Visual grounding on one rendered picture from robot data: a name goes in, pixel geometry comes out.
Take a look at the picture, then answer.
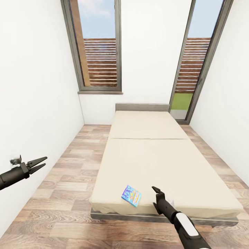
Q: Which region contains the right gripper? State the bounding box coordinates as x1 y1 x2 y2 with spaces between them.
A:
152 187 171 215

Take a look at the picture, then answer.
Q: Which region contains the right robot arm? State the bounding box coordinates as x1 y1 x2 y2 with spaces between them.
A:
152 187 211 249

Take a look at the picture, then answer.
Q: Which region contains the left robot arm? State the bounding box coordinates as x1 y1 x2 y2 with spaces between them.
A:
0 154 47 190

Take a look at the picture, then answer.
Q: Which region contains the board game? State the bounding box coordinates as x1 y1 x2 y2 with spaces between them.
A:
121 185 142 208

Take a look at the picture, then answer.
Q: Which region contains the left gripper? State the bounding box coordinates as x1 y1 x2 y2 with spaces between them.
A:
0 157 47 187

